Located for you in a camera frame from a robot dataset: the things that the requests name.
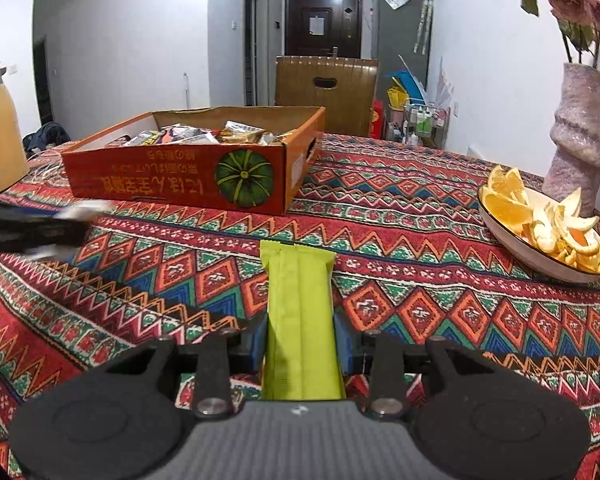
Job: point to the bowl of orange peels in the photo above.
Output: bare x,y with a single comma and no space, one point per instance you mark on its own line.
545,220

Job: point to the patterned red tablecloth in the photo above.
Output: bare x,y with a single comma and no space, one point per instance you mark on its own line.
430,240

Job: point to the orange cardboard box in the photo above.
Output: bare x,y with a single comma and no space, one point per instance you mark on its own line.
170,175

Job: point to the grey refrigerator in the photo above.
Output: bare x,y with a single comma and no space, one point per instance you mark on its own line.
400,25

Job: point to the red paper bag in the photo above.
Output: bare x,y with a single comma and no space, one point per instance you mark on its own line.
378,119

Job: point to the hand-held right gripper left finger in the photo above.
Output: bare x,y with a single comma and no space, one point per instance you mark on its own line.
257,347

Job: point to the grey interior door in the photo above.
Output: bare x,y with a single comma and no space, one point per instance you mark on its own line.
255,40

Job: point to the white folded umbrella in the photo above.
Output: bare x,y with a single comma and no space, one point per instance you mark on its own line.
422,25

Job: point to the pink textured vase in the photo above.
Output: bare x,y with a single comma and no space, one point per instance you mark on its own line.
580,150

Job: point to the lime green snack packet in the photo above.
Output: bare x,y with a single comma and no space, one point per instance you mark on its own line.
300,310

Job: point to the red yellow snack packet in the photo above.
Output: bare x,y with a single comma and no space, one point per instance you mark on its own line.
145,139

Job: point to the yellow thermos jug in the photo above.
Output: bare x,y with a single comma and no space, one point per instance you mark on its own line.
0,140

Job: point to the blue plastic board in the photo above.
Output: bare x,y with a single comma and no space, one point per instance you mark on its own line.
405,82

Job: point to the dark front door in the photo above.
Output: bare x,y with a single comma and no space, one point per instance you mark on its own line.
300,35

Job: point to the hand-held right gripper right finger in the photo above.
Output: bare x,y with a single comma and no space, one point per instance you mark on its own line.
345,350

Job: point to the dark jacket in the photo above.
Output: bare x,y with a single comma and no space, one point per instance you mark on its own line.
47,139

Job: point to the wooden chair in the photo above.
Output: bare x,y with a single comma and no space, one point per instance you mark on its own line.
325,100

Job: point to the white leaning stick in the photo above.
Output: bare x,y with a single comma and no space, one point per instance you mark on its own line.
186,91

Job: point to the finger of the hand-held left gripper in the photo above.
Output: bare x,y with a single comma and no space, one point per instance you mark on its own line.
35,237
40,214

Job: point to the gold white snack packet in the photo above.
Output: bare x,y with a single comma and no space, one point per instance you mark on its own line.
240,131

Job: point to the yellow bag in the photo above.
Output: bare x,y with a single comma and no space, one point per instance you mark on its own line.
397,99

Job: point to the dried pink roses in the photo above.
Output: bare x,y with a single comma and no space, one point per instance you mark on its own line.
575,5

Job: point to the pale purple plastic bags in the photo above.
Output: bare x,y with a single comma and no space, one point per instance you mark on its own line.
444,85

